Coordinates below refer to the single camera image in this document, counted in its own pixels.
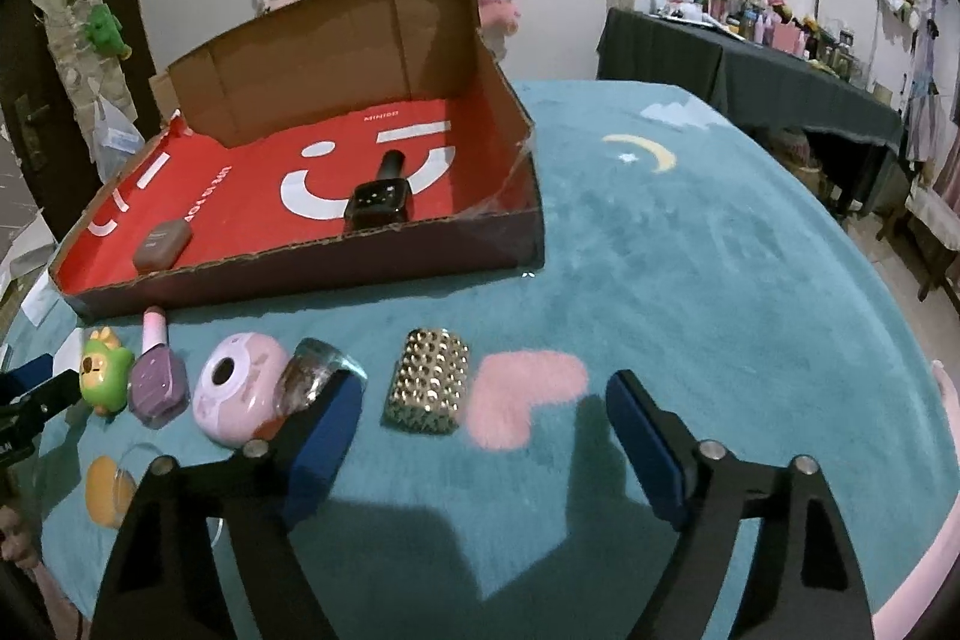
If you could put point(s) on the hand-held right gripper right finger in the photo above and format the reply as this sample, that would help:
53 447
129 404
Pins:
645 452

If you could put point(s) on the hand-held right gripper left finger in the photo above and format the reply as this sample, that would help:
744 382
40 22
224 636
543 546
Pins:
326 437

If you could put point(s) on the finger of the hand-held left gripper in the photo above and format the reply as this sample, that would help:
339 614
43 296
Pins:
26 376
49 398

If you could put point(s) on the green animal toy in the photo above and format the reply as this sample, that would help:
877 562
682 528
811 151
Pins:
105 374

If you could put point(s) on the brown round perfume bottle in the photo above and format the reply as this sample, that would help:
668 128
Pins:
300 381

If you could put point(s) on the pink round device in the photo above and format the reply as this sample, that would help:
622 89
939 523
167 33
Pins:
240 400

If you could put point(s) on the orange round toy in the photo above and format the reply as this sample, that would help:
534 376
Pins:
105 490

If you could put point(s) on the clear plastic cup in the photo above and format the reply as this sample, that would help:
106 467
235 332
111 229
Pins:
139 456

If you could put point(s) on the purple nail polish bottle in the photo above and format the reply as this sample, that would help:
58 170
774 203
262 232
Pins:
157 385

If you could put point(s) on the gold studded cylinder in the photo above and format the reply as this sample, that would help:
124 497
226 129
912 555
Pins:
424 385

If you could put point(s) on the cardboard box with red lining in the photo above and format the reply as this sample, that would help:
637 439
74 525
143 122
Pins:
300 55

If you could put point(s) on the white paper sheet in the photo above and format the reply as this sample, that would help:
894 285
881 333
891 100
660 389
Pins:
41 302

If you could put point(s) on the mauve earbuds case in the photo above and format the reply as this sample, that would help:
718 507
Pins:
160 246

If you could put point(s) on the black square perfume bottle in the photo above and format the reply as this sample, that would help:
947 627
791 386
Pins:
375 205

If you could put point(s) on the clear plastic bag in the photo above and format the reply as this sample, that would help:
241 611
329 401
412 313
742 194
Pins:
116 134

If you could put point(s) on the dark brown door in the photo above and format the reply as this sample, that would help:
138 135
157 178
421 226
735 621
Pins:
22 85

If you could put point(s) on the beige hanging organizer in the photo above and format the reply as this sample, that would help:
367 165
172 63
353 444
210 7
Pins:
67 55

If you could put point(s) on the green plush dinosaur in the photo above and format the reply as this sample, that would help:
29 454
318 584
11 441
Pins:
105 29

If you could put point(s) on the wooden chair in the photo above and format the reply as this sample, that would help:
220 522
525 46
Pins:
922 220

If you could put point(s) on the table with dark cloth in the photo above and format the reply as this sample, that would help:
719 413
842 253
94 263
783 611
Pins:
675 55

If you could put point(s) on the row of cosmetic bottles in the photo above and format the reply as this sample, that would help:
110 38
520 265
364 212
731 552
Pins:
750 18

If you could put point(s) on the hanging clothes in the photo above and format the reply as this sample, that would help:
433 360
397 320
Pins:
926 85

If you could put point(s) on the pink plush toy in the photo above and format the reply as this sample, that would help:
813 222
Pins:
496 3

